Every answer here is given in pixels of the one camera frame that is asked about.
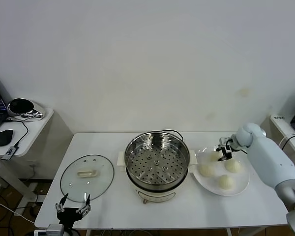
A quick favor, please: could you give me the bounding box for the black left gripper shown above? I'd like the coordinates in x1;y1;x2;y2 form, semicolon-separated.
55;193;91;231

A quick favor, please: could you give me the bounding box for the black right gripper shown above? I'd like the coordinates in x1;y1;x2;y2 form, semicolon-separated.
215;144;236;163

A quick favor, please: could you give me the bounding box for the white steamed baozi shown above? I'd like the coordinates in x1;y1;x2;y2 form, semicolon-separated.
209;152;223;163
225;159;242;173
217;174;235;190
198;164;214;177

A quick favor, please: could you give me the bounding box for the glass lid with cream handle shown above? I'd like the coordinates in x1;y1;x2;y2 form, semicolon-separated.
59;154;115;203

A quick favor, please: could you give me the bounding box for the perforated steel steamer basket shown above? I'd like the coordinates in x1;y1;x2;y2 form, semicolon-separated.
124;131;190;191

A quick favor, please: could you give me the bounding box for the steel steamer pot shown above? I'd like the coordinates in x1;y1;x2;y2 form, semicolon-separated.
117;149;199;205

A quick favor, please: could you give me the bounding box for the white round plate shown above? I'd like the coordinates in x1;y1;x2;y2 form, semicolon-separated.
193;146;250;197

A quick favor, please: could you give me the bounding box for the small USB hub adapter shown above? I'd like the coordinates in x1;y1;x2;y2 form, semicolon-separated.
1;145;18;162

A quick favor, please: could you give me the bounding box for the black computer mouse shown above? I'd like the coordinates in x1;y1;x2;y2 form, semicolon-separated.
0;129;14;148

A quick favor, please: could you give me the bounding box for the shiny chrome black device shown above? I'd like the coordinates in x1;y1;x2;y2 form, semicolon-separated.
7;98;45;120

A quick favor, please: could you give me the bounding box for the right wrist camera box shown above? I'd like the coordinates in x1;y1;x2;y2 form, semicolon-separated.
218;137;233;148

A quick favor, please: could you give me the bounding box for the black cooker power cable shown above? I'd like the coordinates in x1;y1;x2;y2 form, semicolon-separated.
161;129;185;142

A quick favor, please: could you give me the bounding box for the white floor cable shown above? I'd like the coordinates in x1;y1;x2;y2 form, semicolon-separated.
0;198;36;226

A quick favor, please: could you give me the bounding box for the black hanging cable with adapter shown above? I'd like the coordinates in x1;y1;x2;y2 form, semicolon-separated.
281;136;295;149

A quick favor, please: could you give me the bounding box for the black thin desk cable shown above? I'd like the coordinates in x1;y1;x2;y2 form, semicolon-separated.
6;118;30;148

